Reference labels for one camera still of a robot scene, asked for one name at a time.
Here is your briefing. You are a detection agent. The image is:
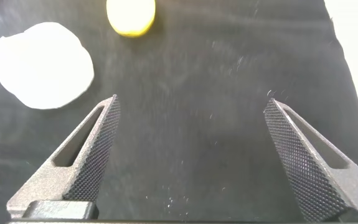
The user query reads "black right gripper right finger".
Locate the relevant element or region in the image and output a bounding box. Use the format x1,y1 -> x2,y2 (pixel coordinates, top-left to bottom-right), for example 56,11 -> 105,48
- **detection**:
263,97 -> 358,222

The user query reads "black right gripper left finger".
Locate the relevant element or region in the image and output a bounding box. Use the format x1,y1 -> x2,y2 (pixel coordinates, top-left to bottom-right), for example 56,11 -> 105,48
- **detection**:
6,94 -> 121,220

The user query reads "yellow lemon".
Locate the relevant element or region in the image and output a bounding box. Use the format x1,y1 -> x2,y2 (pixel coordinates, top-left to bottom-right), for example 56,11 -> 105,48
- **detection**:
106,0 -> 156,38

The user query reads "black tablecloth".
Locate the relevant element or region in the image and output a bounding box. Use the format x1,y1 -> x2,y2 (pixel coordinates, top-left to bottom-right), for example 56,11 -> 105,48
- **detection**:
0,0 -> 358,224

